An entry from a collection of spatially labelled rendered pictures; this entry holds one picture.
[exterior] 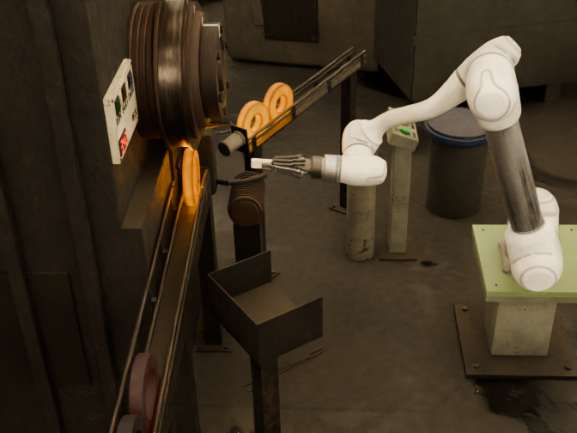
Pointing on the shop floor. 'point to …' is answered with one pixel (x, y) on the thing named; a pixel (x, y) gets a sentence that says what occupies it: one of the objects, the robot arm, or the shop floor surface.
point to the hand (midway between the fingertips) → (261, 163)
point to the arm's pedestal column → (514, 341)
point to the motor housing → (246, 216)
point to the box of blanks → (433, 10)
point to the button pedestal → (399, 198)
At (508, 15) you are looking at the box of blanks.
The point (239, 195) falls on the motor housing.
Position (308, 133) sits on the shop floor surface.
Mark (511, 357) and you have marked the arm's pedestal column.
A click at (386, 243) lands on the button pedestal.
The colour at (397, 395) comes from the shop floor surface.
